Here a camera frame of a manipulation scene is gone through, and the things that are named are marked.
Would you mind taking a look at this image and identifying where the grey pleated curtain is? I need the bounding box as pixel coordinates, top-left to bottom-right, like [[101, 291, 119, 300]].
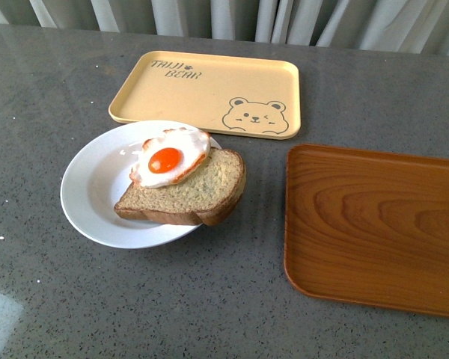
[[0, 0, 449, 55]]

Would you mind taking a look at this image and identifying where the yellow bear tray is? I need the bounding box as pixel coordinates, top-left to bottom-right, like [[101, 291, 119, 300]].
[[109, 51, 301, 140]]

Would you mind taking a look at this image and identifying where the bottom bread slice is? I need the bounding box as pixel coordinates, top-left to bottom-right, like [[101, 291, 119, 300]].
[[114, 147, 246, 225]]

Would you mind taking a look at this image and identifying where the fried egg toy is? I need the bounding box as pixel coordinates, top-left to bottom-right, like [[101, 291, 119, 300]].
[[129, 127, 211, 188]]

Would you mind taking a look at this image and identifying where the brown wooden tray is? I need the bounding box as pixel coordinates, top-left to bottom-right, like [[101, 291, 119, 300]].
[[284, 144, 449, 317]]

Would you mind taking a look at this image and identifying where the white round plate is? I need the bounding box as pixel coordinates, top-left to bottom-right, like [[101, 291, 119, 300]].
[[60, 120, 223, 251]]

